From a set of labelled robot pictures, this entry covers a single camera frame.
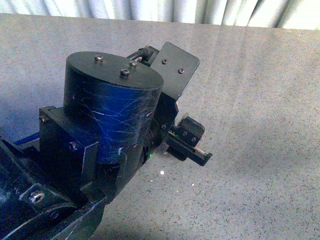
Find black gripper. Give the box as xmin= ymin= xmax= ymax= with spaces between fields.
xmin=142 ymin=92 xmax=212 ymax=167

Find white pleated curtain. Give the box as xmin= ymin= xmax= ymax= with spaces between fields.
xmin=0 ymin=0 xmax=320 ymax=30

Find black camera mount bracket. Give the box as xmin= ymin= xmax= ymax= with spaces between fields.
xmin=150 ymin=41 xmax=200 ymax=100

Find black camera cable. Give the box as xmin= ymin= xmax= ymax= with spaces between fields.
xmin=127 ymin=44 xmax=161 ymax=62

